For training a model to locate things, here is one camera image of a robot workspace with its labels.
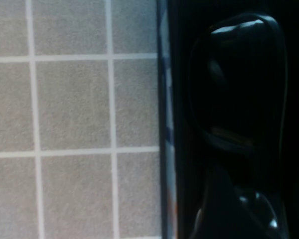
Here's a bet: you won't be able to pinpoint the black printed glasses case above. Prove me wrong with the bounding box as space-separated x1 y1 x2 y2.
155 0 299 239

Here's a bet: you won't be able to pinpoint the black-framed glasses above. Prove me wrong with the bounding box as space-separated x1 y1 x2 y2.
188 12 290 239

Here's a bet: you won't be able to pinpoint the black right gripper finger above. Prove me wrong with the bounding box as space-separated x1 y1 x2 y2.
193 163 240 239

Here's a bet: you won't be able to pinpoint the grey white-grid tablecloth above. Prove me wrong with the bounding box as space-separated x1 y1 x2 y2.
0 0 163 239

